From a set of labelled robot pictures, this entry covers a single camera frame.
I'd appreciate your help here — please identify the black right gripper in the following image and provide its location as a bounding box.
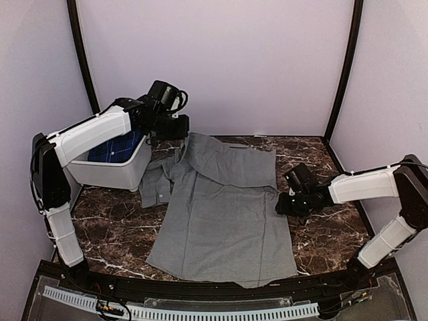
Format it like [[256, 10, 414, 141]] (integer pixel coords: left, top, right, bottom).
[[276, 191, 311, 217]]

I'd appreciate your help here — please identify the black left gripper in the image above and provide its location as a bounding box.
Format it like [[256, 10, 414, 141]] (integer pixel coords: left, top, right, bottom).
[[144, 110, 189, 140]]

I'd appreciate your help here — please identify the grey long sleeve shirt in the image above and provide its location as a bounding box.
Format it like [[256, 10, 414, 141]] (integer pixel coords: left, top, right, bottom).
[[139, 133, 298, 288]]

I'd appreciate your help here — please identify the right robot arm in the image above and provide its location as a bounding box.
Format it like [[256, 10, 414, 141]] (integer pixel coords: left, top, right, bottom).
[[276, 154, 427, 290]]

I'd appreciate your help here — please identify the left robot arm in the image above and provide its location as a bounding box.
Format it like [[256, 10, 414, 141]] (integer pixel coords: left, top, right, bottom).
[[30, 90, 189, 292]]

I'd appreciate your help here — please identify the blue plaid shirt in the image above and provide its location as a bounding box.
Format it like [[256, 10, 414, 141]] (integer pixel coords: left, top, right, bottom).
[[87, 129, 144, 163]]

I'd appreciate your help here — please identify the white plastic bin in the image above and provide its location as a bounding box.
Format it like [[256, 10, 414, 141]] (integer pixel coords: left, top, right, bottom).
[[67, 135, 151, 192]]

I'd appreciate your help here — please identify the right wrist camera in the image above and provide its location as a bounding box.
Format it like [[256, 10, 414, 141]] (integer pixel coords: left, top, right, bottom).
[[284, 163, 319, 194]]

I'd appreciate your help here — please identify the white slotted cable duct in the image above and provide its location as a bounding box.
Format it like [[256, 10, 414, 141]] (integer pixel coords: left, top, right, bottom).
[[42, 286, 320, 321]]

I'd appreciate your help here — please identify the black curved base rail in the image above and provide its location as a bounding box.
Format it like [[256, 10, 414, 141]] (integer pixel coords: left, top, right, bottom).
[[33, 259, 401, 305]]

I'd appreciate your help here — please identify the left black frame post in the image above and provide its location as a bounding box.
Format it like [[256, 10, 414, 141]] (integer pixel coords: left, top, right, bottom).
[[66, 0, 100, 114]]

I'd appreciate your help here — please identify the black frame post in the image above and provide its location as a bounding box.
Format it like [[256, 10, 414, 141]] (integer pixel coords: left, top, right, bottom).
[[323, 0, 364, 145], [66, 0, 100, 114]]

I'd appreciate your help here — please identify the right black frame post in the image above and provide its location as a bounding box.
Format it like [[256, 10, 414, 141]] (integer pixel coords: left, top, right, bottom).
[[323, 0, 364, 145]]

